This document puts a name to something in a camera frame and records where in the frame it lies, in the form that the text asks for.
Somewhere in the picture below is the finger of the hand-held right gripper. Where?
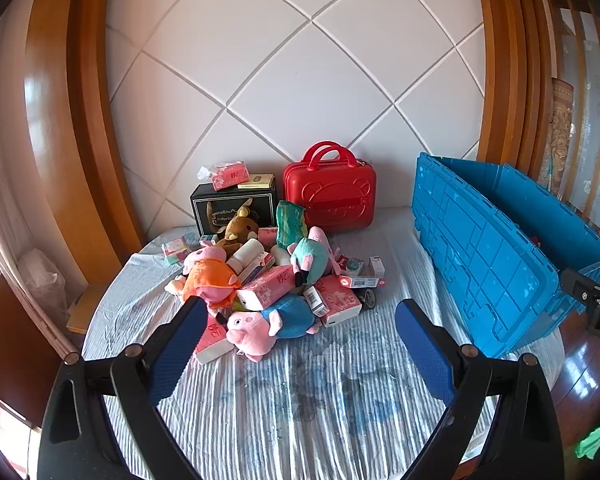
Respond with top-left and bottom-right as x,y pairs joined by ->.
559,267 -> 600,312

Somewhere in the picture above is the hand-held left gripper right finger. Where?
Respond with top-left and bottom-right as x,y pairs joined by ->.
395,298 -> 565,480

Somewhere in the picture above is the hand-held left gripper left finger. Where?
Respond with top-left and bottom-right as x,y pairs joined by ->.
36,296 -> 210,480

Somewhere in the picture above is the pig plush orange dress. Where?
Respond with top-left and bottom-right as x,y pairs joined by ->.
164,245 -> 243,317

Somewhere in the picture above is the blue plastic crate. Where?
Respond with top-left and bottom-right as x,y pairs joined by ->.
411,151 -> 600,359

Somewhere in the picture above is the pink flowered tissue pack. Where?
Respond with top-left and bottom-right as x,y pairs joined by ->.
314,274 -> 364,329
194,317 -> 237,366
234,264 -> 299,311

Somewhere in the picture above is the long white red box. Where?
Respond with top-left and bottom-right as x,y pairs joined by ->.
337,272 -> 387,290

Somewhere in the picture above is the pastel small tissue packet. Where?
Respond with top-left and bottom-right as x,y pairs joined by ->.
161,236 -> 192,267

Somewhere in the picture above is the pig plush blue dress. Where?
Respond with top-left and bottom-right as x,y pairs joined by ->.
226,293 -> 322,363

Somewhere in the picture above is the pink white striped box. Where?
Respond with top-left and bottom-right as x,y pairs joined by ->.
237,252 -> 277,286

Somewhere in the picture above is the small red white box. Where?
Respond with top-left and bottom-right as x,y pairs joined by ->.
337,254 -> 365,275

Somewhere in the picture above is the small black white box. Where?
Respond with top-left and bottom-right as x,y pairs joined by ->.
303,284 -> 329,319

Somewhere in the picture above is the green cloth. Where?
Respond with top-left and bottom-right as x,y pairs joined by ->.
576,426 -> 600,462

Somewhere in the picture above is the brown bear plush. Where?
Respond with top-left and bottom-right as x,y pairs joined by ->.
215,198 -> 260,256

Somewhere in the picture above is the striped blue white bedsheet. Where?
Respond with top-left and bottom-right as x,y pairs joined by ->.
81,206 -> 567,480

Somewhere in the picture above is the black gift box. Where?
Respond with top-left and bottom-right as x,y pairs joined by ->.
189,182 -> 279,237

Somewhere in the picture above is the pig plush teal dress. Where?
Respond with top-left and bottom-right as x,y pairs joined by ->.
287,226 -> 333,290

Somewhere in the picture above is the clear plastic bag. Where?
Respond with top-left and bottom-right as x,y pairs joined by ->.
19,246 -> 72,322

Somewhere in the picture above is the rolled patterned tapestry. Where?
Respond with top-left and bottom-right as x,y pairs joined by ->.
549,77 -> 575,198

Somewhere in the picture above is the green plastic packet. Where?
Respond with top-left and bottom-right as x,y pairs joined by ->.
275,200 -> 309,247

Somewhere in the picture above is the dark wooden cabinet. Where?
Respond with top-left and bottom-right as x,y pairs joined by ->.
0,274 -> 67,427

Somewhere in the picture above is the frosted glass wooden screen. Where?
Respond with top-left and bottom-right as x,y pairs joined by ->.
544,0 -> 600,243

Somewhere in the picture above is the opened pink tissue pack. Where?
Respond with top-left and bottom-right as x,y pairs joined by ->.
197,160 -> 251,192

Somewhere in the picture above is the red small suitcase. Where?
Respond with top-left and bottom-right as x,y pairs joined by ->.
282,141 -> 379,234

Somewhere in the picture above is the flat gold box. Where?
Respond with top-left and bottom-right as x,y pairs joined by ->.
237,173 -> 275,190

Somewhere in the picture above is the white curtain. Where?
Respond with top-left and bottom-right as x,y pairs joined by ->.
0,30 -> 78,358

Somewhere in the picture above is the wooden headboard pillar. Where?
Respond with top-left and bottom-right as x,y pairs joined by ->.
24,0 -> 147,273
471,0 -> 563,186

